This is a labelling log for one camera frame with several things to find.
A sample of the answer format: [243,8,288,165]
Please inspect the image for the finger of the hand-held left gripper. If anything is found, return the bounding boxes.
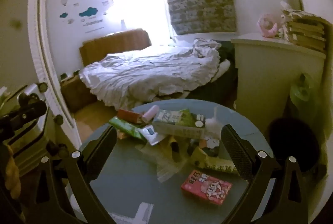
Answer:
[0,100,48,136]

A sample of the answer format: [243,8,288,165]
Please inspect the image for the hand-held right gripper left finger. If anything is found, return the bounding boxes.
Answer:
[26,125,117,224]

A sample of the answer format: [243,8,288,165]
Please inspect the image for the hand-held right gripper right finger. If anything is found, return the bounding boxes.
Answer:
[221,124,309,224]

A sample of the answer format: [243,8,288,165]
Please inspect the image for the green snack packet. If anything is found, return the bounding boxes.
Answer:
[109,117,146,141]

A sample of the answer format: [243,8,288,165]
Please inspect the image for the black trash bin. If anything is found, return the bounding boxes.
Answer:
[265,117,322,173]

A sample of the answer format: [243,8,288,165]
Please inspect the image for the person's left hand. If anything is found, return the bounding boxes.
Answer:
[1,142,22,200]

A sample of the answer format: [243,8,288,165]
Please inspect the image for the long green printed packet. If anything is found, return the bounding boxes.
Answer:
[190,147,240,175]

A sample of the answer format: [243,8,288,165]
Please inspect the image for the white crumpled tissue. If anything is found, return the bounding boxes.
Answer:
[204,107,227,140]

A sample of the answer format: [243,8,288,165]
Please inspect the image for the red-brown box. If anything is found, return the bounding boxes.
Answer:
[117,109,143,125]

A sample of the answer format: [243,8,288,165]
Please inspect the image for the white door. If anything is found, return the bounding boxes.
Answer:
[27,0,82,152]

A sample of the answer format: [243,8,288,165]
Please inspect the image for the black card packet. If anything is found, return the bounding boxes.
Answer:
[194,113,207,128]

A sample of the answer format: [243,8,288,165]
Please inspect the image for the red snack box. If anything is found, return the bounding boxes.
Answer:
[181,169,233,206]

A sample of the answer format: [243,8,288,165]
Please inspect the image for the white packet with blue label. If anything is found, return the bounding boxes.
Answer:
[138,126,167,146]

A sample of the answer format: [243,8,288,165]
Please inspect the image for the wooden nightstand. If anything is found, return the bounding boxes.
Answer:
[60,73,98,113]

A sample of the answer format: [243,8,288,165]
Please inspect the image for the green and white carton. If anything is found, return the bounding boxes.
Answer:
[152,109,206,139]

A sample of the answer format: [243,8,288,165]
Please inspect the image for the striped woven placemat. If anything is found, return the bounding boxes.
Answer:
[140,141,193,183]

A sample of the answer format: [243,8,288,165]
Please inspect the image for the white paper card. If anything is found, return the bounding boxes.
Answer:
[135,202,157,222]

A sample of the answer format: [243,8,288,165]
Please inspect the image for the bed with white duvet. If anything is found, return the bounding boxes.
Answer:
[79,38,232,110]

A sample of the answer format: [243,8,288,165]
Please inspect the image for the white cabinet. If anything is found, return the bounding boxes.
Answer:
[231,32,327,133]

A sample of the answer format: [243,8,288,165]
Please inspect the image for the green plastic bag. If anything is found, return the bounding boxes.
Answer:
[289,73,316,120]

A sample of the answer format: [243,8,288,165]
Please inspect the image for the dark green bedding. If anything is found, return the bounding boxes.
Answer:
[212,41,238,84]

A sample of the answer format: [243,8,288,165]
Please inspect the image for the wooden headboard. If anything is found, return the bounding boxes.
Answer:
[79,28,152,67]

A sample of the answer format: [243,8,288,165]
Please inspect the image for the pink toy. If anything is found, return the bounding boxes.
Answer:
[257,13,279,38]

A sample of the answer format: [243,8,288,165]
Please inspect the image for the stack of books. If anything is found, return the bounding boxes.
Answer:
[280,0,329,52]

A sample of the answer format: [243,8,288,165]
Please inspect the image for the cloud and sun wall stickers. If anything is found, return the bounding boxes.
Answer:
[59,0,110,32]

